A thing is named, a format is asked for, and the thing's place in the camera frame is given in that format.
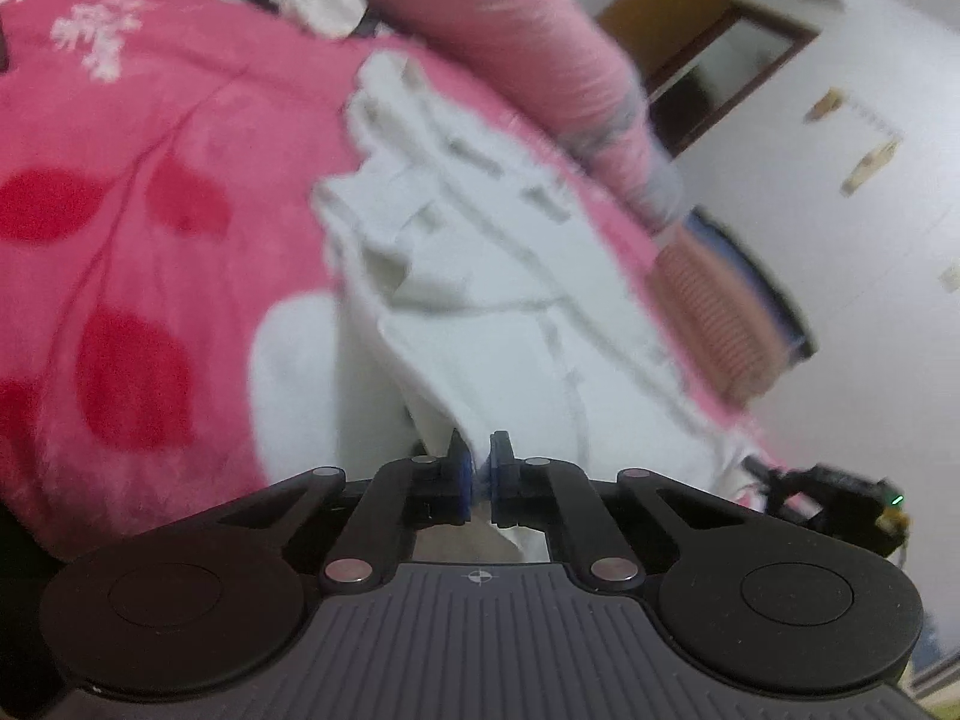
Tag beige tape strip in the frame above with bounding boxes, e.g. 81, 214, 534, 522
838, 137, 902, 197
804, 88, 847, 127

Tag pink floral blanket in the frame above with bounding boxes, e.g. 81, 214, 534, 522
0, 0, 770, 563

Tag dark wooden door frame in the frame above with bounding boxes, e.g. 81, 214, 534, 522
641, 0, 820, 158

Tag beige checked folded sweater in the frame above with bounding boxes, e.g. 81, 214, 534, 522
651, 229, 790, 407

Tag white button shirt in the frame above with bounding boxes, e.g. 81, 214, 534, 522
309, 49, 760, 565

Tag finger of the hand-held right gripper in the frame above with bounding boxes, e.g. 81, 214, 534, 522
742, 456, 818, 522

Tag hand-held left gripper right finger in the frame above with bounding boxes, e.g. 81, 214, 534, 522
489, 433, 751, 592

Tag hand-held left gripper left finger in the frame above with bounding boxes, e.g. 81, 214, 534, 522
216, 429, 473, 593

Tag pink grey rolled quilt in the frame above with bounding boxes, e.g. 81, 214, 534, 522
349, 0, 689, 232

